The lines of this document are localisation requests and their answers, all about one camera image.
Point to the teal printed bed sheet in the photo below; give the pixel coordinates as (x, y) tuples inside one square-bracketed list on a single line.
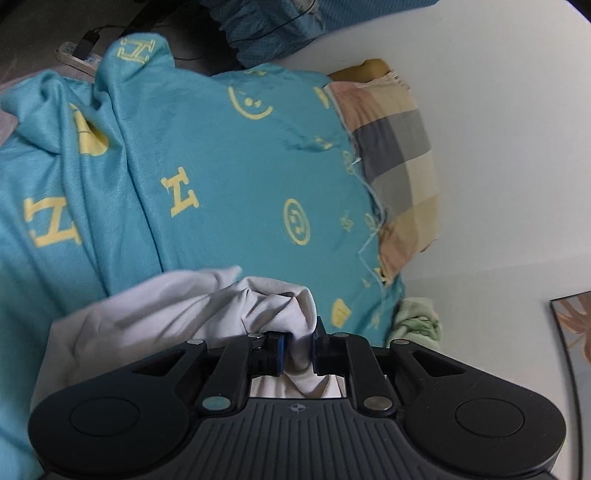
[(207, 161)]

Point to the black power adapter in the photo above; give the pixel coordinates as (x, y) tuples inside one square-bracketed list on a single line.
[(87, 42)]

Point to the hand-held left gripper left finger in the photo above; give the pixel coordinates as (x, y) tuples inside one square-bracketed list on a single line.
[(279, 355)]

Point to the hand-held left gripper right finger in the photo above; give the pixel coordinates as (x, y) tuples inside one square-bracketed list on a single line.
[(317, 348)]

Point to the white t-shirt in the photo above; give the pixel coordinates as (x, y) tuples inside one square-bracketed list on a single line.
[(161, 304)]

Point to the white power strip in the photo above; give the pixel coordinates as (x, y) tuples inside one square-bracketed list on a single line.
[(74, 59)]

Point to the blue covered chair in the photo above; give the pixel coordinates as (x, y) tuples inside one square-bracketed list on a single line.
[(286, 32)]

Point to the mustard yellow pillow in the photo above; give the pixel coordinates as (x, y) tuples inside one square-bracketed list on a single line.
[(364, 69)]

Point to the framed wall picture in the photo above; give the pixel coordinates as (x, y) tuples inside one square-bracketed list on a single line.
[(575, 332)]

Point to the green fleece printed blanket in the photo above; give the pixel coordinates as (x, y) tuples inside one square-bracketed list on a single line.
[(418, 321)]

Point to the plaid pillow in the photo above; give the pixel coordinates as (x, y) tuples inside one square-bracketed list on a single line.
[(397, 152)]

